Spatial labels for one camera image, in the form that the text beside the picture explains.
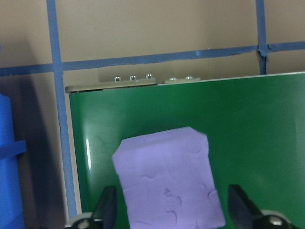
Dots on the purple foam block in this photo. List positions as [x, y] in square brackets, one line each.
[166, 179]

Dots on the green conveyor belt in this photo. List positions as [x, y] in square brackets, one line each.
[238, 119]

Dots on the blue plastic storage bin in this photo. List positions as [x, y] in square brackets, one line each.
[8, 167]

